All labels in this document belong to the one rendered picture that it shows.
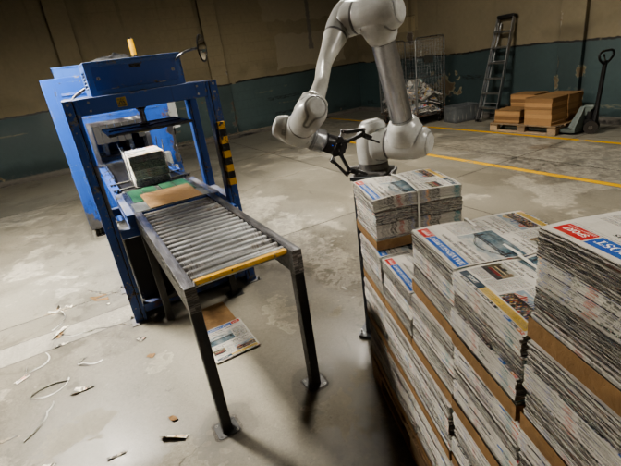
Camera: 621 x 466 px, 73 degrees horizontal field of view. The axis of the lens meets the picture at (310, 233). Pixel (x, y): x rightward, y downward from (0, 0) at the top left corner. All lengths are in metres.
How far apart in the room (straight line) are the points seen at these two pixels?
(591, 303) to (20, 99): 10.22
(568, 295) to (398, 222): 1.04
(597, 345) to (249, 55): 10.85
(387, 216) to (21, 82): 9.33
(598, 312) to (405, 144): 1.46
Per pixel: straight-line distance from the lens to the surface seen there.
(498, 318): 0.98
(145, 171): 3.77
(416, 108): 9.27
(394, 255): 1.74
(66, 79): 5.27
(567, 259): 0.77
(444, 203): 1.79
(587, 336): 0.78
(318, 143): 1.65
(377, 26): 1.84
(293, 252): 1.93
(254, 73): 11.30
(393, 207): 1.70
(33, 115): 10.42
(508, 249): 1.25
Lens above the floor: 1.59
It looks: 22 degrees down
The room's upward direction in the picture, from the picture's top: 8 degrees counter-clockwise
